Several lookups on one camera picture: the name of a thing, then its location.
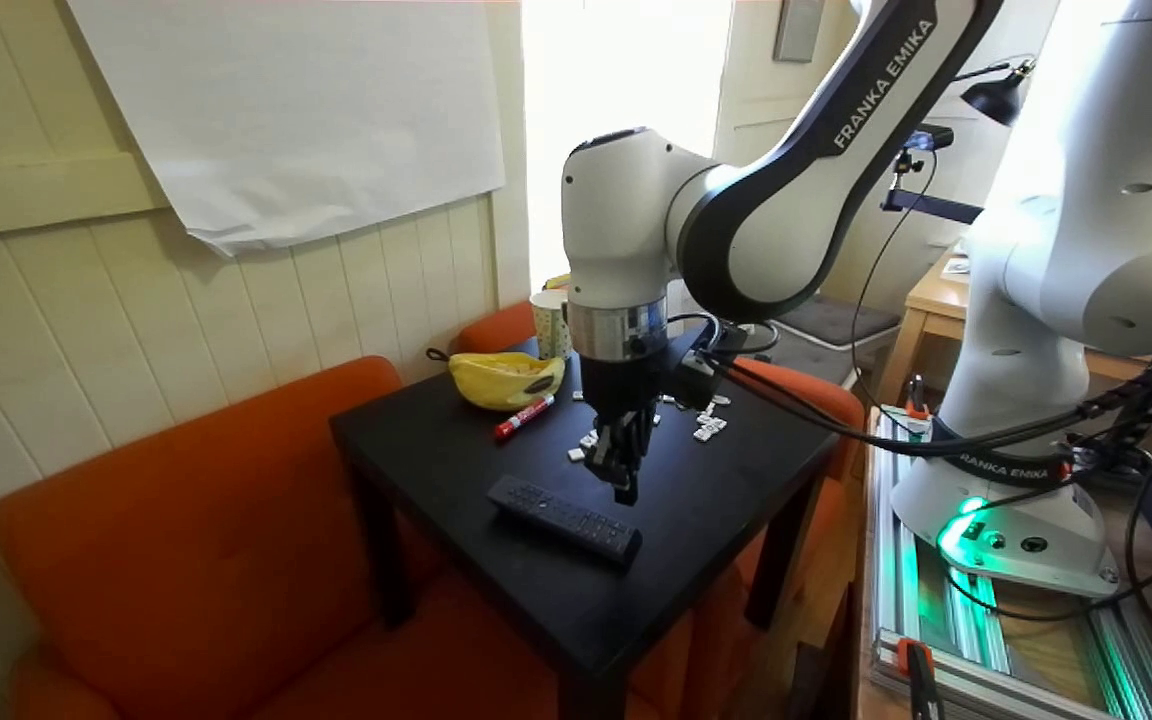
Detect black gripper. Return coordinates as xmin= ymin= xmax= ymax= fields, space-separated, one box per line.
xmin=574 ymin=303 xmax=714 ymax=505

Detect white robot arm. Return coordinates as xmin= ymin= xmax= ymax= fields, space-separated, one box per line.
xmin=560 ymin=0 xmax=1152 ymax=595

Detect black remote control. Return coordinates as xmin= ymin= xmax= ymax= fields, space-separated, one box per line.
xmin=486 ymin=476 xmax=640 ymax=567

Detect white letter tile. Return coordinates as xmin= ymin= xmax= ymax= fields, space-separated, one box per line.
xmin=692 ymin=395 xmax=730 ymax=443

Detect black side table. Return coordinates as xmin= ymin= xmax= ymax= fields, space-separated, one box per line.
xmin=330 ymin=368 xmax=835 ymax=720

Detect red marker pen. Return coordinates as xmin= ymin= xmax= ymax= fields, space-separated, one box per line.
xmin=490 ymin=390 xmax=554 ymax=443

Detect wooden desk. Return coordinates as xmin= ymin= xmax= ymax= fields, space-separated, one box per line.
xmin=877 ymin=253 xmax=1152 ymax=403

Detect orange sofa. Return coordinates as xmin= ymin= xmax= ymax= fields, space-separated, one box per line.
xmin=0 ymin=356 xmax=862 ymax=720

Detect white hanging paper sheet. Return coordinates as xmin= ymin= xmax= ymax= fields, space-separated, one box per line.
xmin=69 ymin=0 xmax=502 ymax=254

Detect robot base mounting frame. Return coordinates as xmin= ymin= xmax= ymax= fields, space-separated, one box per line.
xmin=862 ymin=449 xmax=1152 ymax=720

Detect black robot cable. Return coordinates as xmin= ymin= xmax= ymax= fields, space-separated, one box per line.
xmin=678 ymin=313 xmax=1152 ymax=670

